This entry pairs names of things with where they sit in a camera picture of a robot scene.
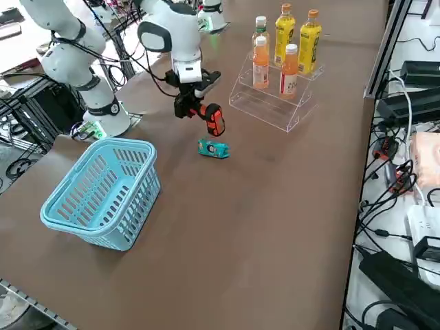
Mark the light blue plastic basket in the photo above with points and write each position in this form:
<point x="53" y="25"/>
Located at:
<point x="99" y="235"/>

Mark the black power adapter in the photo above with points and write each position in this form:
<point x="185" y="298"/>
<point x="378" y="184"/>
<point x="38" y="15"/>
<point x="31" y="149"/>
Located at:
<point x="423" y="74"/>

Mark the orange juice bottle white cap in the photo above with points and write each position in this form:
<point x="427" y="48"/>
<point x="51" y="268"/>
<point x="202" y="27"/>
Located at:
<point x="260" y="65"/>
<point x="288" y="75"/>

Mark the orange black plug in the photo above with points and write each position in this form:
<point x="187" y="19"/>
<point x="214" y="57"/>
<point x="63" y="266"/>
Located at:
<point x="386" y="148"/>

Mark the white power strip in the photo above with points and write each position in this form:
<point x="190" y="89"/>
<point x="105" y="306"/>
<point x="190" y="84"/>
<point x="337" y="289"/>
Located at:
<point x="424" y="223"/>

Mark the orange black barcode scanner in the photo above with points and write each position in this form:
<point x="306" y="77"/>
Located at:
<point x="214" y="120"/>

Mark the aluminium frame post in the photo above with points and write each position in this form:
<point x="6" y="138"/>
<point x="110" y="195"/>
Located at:
<point x="388" y="44"/>

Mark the small black adapter box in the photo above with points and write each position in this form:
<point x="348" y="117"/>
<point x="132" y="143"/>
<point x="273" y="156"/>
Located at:
<point x="428" y="249"/>

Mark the pink tissue pack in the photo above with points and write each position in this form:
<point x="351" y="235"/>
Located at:
<point x="428" y="161"/>

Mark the teal potato chips packet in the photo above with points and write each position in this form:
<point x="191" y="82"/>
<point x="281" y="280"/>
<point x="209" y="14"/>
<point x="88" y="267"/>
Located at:
<point x="213" y="148"/>

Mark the aluminium table edge rail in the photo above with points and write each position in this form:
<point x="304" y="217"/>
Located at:
<point x="34" y="302"/>

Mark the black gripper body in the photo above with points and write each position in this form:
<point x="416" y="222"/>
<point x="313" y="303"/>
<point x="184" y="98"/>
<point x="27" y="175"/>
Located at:
<point x="209" y="79"/>

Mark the clear acrylic stepped shelf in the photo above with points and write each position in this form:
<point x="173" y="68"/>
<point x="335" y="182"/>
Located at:
<point x="268" y="106"/>

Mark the long black power brick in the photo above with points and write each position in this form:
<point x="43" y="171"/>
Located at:
<point x="412" y="104"/>

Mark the yellow bottle orange cap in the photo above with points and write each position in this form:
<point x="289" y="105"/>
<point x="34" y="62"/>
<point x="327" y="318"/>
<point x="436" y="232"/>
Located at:
<point x="284" y="34"/>
<point x="309" y="44"/>

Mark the pale tea bottle white cap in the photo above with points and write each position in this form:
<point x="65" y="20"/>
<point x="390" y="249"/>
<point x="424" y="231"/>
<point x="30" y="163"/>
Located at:
<point x="261" y="31"/>

